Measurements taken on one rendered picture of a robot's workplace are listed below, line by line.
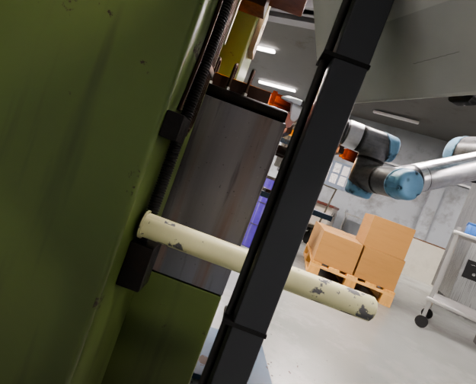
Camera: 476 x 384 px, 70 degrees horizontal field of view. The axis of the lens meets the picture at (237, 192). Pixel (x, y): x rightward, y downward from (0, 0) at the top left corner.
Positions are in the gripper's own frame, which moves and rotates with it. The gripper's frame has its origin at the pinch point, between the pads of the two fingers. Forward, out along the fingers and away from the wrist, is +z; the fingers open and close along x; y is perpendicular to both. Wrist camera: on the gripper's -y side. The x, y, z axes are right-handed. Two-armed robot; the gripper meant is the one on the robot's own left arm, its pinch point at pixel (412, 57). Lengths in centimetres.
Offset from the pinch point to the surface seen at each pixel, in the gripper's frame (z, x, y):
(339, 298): 16.1, -0.8, -38.1
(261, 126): 12.7, -31.7, -9.5
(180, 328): 40, -32, -55
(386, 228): -206, -220, -150
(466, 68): 13.3, 18.4, -2.9
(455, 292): -356, -251, -295
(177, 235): 39.7, -13.6, -24.0
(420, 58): 13.3, 13.0, -1.1
